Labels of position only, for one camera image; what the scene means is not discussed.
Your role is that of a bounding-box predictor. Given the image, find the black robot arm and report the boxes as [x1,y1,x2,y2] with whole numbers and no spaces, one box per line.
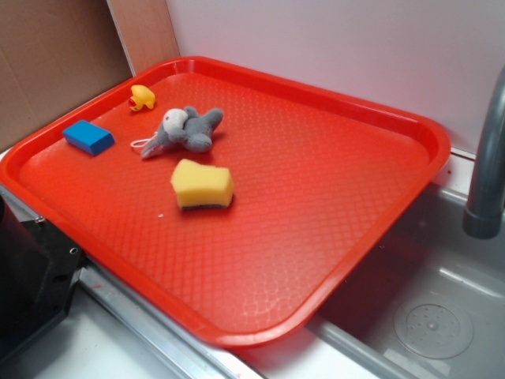
[1,199,84,362]

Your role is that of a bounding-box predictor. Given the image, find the blue rectangular block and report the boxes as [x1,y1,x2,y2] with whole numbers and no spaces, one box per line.
[62,120,115,156]

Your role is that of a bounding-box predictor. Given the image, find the red plastic tray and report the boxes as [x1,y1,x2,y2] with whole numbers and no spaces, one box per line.
[1,57,451,347]

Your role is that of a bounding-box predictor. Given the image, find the yellow sponge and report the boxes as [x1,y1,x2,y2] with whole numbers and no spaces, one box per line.
[170,159,234,209]

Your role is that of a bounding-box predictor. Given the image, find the grey plush toy animal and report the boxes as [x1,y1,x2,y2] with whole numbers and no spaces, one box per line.
[130,106,224,159]

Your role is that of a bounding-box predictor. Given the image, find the yellow rubber duck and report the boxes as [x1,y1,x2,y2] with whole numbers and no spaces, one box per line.
[129,84,156,111]

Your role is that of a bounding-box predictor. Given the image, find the grey toy sink basin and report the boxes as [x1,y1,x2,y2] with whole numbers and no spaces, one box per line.
[240,185,504,378]

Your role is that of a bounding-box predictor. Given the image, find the grey sink faucet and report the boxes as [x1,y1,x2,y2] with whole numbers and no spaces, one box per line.
[462,71,504,239]

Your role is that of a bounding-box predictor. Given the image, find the brown cardboard panel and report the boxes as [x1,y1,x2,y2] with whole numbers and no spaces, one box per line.
[1,1,179,151]

